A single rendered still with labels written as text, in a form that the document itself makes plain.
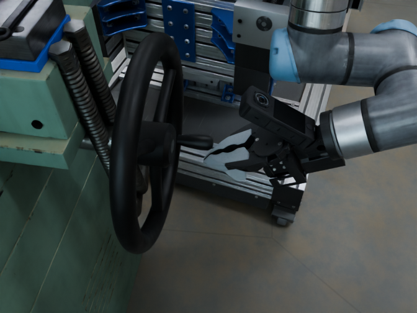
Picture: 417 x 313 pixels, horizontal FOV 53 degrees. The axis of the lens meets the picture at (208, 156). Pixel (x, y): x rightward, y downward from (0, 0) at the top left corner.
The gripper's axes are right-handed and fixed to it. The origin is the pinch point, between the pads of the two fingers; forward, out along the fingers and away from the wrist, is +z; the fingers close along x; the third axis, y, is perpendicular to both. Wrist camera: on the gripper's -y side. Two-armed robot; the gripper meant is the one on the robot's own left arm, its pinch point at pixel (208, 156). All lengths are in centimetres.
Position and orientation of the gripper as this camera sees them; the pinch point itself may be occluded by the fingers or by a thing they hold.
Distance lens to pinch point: 66.9
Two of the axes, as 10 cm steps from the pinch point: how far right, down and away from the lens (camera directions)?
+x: 1.5, -7.6, 6.3
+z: -8.5, 2.2, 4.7
